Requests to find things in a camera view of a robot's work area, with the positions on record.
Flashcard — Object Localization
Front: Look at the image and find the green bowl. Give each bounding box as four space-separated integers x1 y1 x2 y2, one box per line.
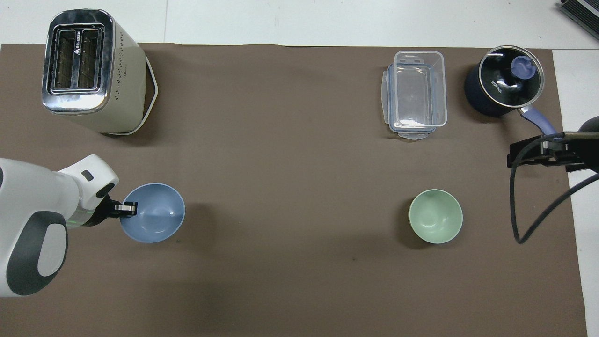
409 189 463 244

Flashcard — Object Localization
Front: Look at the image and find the cream and chrome toaster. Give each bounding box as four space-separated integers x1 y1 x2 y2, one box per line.
42 8 159 137

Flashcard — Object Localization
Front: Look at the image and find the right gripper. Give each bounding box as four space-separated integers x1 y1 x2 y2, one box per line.
561 117 599 173

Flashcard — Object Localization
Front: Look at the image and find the dark blue saucepan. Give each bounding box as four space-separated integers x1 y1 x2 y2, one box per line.
464 45 560 137

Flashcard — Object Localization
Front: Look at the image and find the glass saucepan lid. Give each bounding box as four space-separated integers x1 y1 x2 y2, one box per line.
481 45 546 110

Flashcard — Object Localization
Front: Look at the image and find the black cable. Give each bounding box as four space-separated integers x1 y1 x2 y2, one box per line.
509 133 599 244

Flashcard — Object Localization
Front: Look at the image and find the clear plastic food container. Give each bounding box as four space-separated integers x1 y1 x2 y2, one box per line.
388 51 448 128

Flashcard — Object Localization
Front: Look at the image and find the clear plastic container lid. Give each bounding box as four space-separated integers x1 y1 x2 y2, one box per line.
381 63 444 140

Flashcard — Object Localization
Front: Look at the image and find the blue bowl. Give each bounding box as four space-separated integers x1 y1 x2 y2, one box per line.
120 183 186 243

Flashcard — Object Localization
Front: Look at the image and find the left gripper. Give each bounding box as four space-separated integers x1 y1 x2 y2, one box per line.
90 196 123 228

